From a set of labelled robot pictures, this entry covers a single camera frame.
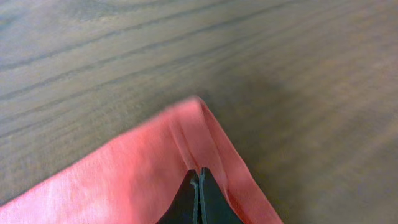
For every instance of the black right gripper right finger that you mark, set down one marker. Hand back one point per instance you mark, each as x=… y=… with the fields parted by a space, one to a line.
x=214 y=207

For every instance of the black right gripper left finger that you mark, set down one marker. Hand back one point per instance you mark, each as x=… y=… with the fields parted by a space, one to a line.
x=184 y=207

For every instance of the red printed t-shirt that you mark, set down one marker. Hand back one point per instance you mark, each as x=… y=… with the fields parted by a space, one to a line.
x=134 y=177

